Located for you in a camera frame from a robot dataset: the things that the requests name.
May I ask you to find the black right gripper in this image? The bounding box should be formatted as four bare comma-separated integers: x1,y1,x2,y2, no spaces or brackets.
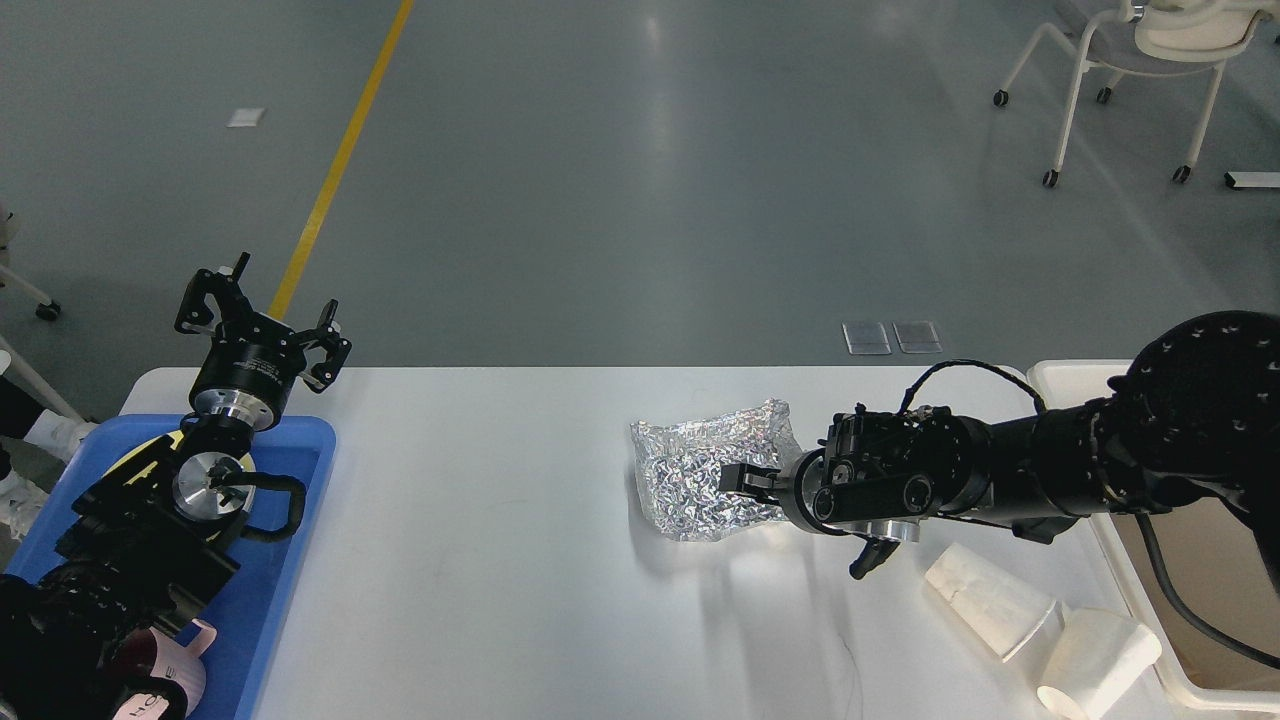
719,448,920,580

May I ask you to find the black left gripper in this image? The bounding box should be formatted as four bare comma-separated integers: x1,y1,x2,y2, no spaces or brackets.
174,252,351,430

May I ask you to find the aluminium foil sheet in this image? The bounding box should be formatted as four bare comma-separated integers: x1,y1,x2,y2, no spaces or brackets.
630,398,803,542

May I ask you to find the pink ribbed mug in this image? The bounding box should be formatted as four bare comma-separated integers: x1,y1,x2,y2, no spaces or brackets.
106,618,218,719

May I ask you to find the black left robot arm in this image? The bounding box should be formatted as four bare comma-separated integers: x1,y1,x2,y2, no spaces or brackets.
3,252,352,719

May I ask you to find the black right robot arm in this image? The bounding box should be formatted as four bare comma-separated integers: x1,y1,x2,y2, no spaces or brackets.
718,310,1279,667

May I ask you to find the left clear floor plate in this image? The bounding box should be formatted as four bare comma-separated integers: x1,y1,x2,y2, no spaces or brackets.
842,322,893,356

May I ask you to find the clear floor plate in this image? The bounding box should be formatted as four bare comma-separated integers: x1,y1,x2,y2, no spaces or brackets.
893,320,943,354
842,322,893,356

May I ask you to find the right clear floor plate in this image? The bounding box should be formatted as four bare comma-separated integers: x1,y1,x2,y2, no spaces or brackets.
893,320,943,354

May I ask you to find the white paper cup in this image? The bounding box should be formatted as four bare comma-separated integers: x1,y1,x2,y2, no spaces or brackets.
1036,609,1164,719
925,543,1059,662

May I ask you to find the person in black clothes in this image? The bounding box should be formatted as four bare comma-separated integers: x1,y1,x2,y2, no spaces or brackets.
1,378,99,541

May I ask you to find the blue plastic tray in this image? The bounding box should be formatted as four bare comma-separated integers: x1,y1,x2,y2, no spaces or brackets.
5,414,337,719

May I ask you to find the beige plastic bin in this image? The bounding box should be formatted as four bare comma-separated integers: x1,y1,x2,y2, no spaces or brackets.
1027,359,1277,719

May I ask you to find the white bar on floor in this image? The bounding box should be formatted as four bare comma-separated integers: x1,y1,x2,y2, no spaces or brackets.
1222,170,1280,190

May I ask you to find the white wheeled chair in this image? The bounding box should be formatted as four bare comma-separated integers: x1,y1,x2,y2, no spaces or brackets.
992,1,1277,188

